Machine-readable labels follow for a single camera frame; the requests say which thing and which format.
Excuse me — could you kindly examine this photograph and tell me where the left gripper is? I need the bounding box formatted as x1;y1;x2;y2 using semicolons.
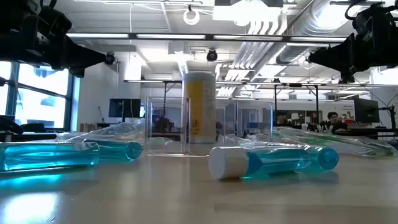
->
0;30;107;71

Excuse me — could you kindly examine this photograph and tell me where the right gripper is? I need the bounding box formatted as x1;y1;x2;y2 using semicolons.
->
307;30;389;75

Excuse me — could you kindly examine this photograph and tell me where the packaged purple toothbrush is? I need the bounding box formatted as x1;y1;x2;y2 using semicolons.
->
57;119;147;144

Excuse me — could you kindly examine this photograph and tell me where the blue mouthwash bottle white cap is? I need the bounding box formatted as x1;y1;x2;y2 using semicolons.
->
208;146;313;181
0;141;101;173
82;139;144;163

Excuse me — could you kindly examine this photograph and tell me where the clear acrylic organizer box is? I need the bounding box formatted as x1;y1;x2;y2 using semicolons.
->
144;96;275;156

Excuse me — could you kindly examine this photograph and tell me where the black monitor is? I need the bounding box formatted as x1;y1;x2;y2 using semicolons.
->
353;98;381;124
108;98;142;119

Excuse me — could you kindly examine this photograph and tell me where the large window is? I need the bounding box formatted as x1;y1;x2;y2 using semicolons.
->
0;60;76;131

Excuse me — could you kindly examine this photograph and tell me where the person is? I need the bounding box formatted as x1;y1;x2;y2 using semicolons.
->
320;111;349;133

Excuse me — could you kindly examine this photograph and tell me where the packaged green toothbrush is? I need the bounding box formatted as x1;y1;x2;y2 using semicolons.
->
275;127;396;158

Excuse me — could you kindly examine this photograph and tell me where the overhead light bar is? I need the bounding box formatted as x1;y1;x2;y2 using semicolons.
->
66;32;348;44

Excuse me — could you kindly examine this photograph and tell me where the white yellow wipes canister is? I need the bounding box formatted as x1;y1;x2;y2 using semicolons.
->
182;71;218;144

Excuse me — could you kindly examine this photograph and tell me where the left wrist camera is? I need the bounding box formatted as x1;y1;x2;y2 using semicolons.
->
36;5;73;37

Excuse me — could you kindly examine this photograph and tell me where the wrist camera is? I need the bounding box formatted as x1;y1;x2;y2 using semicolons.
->
36;5;73;37
353;3;389;32

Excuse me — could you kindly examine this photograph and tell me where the silver ventilation duct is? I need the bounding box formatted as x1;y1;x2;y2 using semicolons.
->
275;0;346;65

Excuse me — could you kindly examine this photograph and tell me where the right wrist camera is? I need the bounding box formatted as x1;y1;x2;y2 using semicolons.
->
353;3;389;32

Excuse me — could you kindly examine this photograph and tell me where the black background rig frame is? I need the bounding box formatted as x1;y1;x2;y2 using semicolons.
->
272;82;320;125

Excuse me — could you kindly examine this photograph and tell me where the white cable coil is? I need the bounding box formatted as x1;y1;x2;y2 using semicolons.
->
182;8;201;26

